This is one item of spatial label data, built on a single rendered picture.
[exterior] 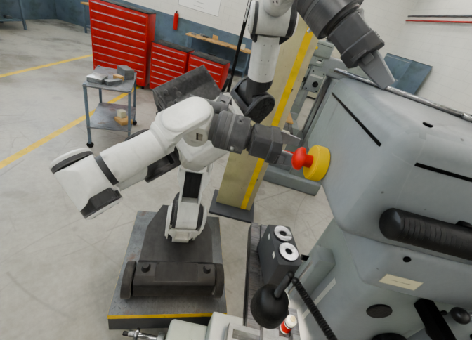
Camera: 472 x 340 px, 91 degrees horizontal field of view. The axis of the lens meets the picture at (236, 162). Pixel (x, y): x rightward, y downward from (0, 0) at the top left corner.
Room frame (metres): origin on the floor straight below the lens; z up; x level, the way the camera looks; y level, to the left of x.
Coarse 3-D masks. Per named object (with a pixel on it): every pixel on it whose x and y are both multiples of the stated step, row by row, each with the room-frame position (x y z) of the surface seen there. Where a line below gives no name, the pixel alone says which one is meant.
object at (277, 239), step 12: (276, 228) 0.84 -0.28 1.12; (288, 228) 0.87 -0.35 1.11; (264, 240) 0.83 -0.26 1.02; (276, 240) 0.77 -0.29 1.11; (288, 240) 0.78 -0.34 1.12; (264, 252) 0.78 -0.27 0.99; (276, 252) 0.71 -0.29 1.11; (288, 252) 0.73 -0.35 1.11; (264, 264) 0.73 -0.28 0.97; (276, 264) 0.66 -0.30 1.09; (288, 264) 0.66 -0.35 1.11; (300, 264) 0.68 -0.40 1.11; (264, 276) 0.69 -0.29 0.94; (276, 276) 0.66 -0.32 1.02
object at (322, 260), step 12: (312, 252) 0.38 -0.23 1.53; (324, 252) 0.37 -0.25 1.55; (312, 264) 0.36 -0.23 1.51; (324, 264) 0.35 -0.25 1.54; (300, 276) 0.36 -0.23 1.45; (312, 276) 0.35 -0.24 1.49; (324, 276) 0.35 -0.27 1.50; (288, 288) 0.38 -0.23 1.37; (312, 288) 0.35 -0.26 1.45; (300, 300) 0.35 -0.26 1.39
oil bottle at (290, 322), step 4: (288, 316) 0.51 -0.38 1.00; (292, 316) 0.51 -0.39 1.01; (284, 320) 0.50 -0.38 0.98; (288, 320) 0.49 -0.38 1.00; (292, 320) 0.49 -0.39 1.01; (284, 324) 0.49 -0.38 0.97; (288, 324) 0.48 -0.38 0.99; (292, 324) 0.48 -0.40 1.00; (280, 328) 0.49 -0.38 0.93; (284, 328) 0.48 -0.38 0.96; (288, 328) 0.48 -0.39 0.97; (292, 328) 0.48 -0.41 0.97; (284, 332) 0.48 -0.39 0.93; (288, 332) 0.48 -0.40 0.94
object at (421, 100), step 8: (336, 72) 0.47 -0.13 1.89; (344, 72) 0.46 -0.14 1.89; (360, 80) 0.45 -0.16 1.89; (368, 80) 0.45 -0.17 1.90; (392, 88) 0.43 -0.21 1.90; (408, 96) 0.42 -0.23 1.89; (416, 96) 0.42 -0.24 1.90; (424, 104) 0.41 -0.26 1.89; (432, 104) 0.40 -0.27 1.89; (440, 104) 0.41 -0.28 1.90; (448, 112) 0.39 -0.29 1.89; (456, 112) 0.39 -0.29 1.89; (464, 112) 0.40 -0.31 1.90
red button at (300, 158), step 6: (300, 150) 0.35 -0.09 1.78; (294, 156) 0.35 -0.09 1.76; (300, 156) 0.34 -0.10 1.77; (306, 156) 0.35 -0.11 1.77; (312, 156) 0.36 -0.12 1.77; (294, 162) 0.34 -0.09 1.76; (300, 162) 0.34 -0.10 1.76; (306, 162) 0.35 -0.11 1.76; (312, 162) 0.35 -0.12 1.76; (294, 168) 0.34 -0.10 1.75; (300, 168) 0.34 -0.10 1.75
